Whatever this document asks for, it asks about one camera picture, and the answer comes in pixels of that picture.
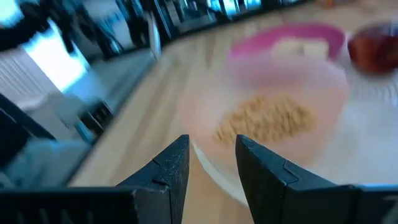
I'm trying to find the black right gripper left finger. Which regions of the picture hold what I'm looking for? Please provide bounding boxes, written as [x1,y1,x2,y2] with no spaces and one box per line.
[0,134,190,224]

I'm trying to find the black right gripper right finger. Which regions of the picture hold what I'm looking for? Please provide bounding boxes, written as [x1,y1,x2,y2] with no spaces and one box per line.
[235,134,398,224]

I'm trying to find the pale pink bowl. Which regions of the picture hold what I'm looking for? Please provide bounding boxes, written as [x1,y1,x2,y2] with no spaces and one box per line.
[177,54,351,175]

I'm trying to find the pink plastic plate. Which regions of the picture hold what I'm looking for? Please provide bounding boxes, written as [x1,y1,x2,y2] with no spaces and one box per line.
[229,23,346,62]

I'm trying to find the brown bread roll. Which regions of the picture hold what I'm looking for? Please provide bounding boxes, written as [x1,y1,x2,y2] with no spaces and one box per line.
[347,22,398,75]

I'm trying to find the cereal pieces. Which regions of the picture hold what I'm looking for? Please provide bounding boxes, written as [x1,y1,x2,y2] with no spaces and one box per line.
[214,95,317,146]

